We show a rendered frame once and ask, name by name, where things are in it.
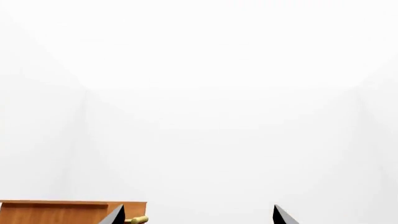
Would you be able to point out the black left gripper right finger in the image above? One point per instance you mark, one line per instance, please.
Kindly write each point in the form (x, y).
(281, 217)

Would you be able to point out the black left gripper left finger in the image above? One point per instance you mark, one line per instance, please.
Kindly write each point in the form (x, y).
(116, 217)

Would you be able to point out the brown wooden wine rack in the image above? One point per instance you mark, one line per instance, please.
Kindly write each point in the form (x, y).
(56, 212)

